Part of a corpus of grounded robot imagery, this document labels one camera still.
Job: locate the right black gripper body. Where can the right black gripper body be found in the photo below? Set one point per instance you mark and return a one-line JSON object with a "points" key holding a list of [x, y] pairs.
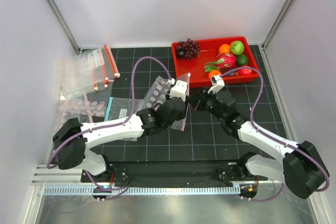
{"points": [[208, 102]]}

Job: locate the left aluminium corner post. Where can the left aluminium corner post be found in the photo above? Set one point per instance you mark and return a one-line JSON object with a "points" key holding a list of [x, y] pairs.
{"points": [[63, 25]]}

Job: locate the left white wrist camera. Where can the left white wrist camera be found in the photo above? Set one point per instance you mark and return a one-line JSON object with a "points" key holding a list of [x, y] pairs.
{"points": [[179, 90]]}

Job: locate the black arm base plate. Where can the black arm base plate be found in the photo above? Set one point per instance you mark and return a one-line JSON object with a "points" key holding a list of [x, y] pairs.
{"points": [[220, 170]]}

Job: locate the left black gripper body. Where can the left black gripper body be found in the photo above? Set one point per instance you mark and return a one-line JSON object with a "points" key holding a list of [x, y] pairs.
{"points": [[167, 125]]}

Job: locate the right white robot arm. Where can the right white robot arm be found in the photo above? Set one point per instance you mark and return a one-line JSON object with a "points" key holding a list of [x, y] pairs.
{"points": [[296, 165]]}

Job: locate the stack of orange-zip bags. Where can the stack of orange-zip bags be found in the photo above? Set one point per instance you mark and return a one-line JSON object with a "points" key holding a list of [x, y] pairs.
{"points": [[91, 71]]}

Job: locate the right aluminium corner post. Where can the right aluminium corner post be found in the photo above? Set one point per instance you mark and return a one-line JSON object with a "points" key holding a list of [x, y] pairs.
{"points": [[280, 17]]}

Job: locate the orange tangerine at front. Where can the orange tangerine at front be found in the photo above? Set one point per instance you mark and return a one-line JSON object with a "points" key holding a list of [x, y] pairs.
{"points": [[214, 73]]}

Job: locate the pink-dotted bag on table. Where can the pink-dotted bag on table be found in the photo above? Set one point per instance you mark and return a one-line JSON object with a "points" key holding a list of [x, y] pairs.
{"points": [[86, 108]]}

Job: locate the clear blue-zip bag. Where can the clear blue-zip bag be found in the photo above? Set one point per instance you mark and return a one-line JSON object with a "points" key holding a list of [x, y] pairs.
{"points": [[119, 108]]}

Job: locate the aluminium corner post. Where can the aluminium corner post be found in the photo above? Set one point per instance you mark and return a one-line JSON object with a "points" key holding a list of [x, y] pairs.
{"points": [[280, 17], [63, 25]]}

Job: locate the red apple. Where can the red apple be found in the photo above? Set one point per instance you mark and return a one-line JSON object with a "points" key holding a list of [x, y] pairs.
{"points": [[243, 71]]}

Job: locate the light green bumpy fruit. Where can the light green bumpy fruit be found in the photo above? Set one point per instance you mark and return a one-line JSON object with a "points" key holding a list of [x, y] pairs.
{"points": [[237, 47]]}

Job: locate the dark purple grape bunch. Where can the dark purple grape bunch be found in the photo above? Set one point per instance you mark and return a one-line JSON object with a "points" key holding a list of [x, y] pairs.
{"points": [[187, 49]]}

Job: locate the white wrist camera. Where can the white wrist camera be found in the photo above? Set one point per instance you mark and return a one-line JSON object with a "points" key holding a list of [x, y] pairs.
{"points": [[217, 84], [179, 90]]}

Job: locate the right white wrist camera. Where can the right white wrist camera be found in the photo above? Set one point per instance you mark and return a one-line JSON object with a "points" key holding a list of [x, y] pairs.
{"points": [[217, 84]]}

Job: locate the dark purple fruit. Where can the dark purple fruit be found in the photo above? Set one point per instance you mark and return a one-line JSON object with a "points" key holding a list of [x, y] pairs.
{"points": [[230, 72]]}

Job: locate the black grid mat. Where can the black grid mat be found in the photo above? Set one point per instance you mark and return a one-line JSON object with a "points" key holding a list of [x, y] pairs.
{"points": [[203, 138]]}

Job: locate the pink-dotted zip bag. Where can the pink-dotted zip bag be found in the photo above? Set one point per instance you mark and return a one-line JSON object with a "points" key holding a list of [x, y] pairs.
{"points": [[158, 93]]}

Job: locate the orange tangerine at back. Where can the orange tangerine at back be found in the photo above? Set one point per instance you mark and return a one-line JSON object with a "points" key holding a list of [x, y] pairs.
{"points": [[224, 49]]}

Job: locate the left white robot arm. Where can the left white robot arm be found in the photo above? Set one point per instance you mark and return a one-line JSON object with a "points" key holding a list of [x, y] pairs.
{"points": [[74, 141]]}

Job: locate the dark green lime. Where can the dark green lime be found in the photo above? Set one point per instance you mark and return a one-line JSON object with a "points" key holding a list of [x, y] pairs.
{"points": [[242, 60]]}

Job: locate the red plastic tray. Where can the red plastic tray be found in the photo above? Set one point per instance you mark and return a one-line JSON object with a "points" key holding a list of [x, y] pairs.
{"points": [[203, 58]]}

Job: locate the pink dragon fruit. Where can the pink dragon fruit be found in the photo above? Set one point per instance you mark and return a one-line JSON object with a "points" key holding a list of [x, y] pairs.
{"points": [[223, 61]]}

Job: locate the perforated metal rail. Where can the perforated metal rail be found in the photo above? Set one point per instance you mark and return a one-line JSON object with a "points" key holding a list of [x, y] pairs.
{"points": [[86, 190]]}

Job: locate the orange tangerine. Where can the orange tangerine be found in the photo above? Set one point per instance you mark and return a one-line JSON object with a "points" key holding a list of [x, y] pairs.
{"points": [[224, 49], [214, 73]]}

